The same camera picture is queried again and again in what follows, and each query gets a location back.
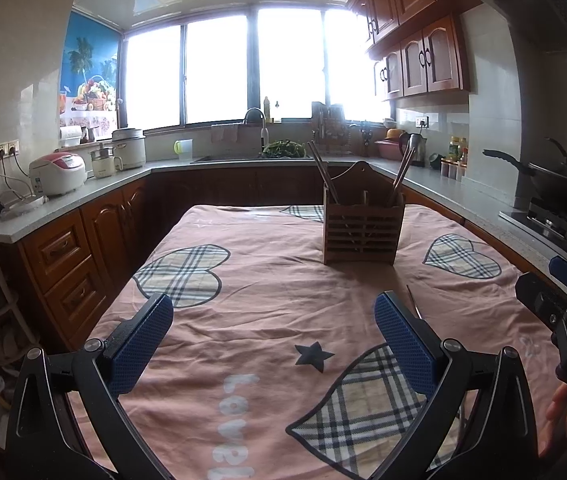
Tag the white cooking pot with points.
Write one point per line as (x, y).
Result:
(129, 148)

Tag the metal spoon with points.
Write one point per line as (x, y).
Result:
(402, 172)

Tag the tropical beach poster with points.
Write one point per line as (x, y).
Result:
(89, 73)

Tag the small white electric pot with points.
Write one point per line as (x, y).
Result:
(104, 162)

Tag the wall power outlet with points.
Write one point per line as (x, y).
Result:
(9, 149)

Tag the white cup green handle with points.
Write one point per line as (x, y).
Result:
(183, 149)

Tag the green leafy vegetables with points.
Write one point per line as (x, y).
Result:
(284, 149)

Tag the black wok with handle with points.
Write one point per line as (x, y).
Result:
(550, 184)

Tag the wooden utensil holder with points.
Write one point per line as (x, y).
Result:
(363, 216)

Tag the pink tablecloth with hearts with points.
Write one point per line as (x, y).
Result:
(274, 367)

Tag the dish drying rack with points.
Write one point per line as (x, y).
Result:
(333, 134)

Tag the gas stove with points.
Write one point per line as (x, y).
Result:
(545, 223)

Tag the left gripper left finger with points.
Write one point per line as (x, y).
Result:
(44, 440)

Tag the steel electric kettle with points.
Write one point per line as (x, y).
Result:
(419, 158)

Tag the red white rice cooker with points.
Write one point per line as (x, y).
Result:
(57, 174)

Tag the dark wooden chopstick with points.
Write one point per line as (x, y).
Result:
(324, 173)

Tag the upper wooden cabinets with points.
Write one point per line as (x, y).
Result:
(417, 45)

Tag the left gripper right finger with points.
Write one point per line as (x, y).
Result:
(479, 420)

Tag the person's right hand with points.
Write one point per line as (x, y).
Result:
(555, 414)

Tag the pink plastic basin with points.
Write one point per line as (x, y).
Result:
(389, 149)

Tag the kitchen faucet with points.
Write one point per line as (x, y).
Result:
(255, 117)

